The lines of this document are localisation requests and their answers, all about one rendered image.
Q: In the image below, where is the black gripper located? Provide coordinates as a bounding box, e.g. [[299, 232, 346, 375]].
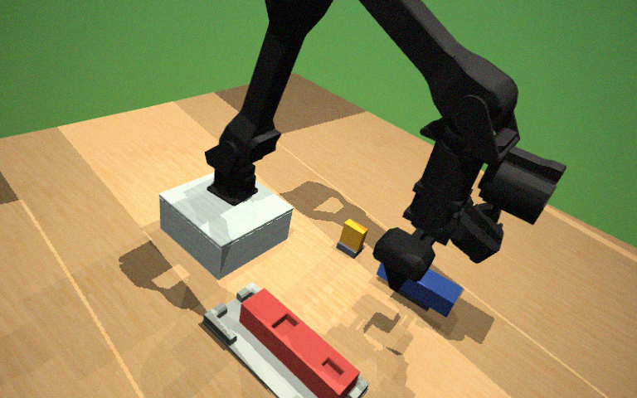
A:
[[372, 173, 474, 292]]

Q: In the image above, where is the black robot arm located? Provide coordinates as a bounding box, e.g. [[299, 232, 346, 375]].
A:
[[205, 0, 566, 264]]

